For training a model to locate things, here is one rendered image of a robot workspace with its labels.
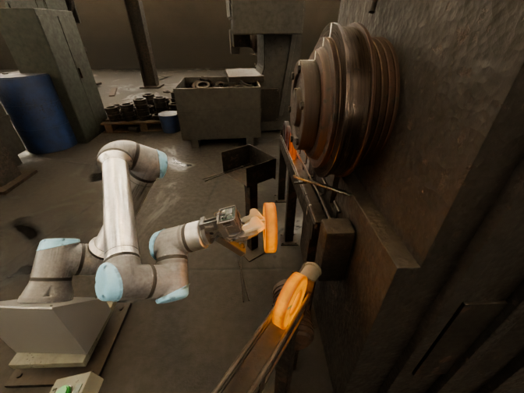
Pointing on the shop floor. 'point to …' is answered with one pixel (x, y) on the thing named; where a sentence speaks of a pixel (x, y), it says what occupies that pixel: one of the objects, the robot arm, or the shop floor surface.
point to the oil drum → (36, 111)
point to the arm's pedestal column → (26, 377)
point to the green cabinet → (56, 62)
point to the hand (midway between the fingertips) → (269, 222)
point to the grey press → (268, 51)
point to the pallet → (150, 111)
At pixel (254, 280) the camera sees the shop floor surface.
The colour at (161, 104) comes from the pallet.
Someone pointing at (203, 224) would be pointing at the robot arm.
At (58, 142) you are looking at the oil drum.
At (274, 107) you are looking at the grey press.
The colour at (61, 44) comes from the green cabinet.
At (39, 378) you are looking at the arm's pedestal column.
